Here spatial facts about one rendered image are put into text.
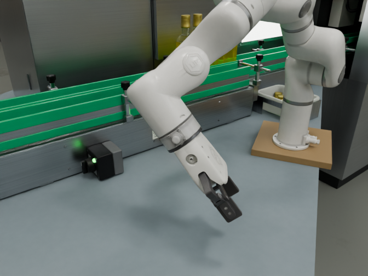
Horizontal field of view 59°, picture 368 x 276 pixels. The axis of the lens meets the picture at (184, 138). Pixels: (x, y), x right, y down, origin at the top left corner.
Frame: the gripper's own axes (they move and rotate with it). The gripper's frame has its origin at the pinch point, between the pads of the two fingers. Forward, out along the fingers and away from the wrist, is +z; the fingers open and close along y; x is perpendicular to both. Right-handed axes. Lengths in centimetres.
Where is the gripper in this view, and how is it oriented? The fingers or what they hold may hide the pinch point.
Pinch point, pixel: (231, 201)
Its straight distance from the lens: 64.3
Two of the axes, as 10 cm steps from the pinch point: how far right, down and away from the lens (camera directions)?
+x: -8.0, 5.4, 2.5
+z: 5.9, 7.9, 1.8
